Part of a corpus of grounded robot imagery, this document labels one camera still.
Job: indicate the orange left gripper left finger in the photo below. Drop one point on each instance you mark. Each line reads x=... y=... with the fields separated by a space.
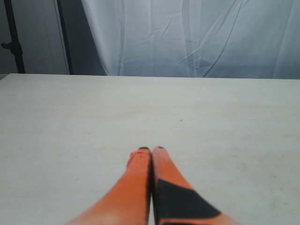
x=128 y=201

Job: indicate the white wrinkled backdrop curtain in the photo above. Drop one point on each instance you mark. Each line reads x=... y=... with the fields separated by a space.
x=197 y=38

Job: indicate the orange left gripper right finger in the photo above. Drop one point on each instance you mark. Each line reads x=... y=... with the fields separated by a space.
x=175 y=201

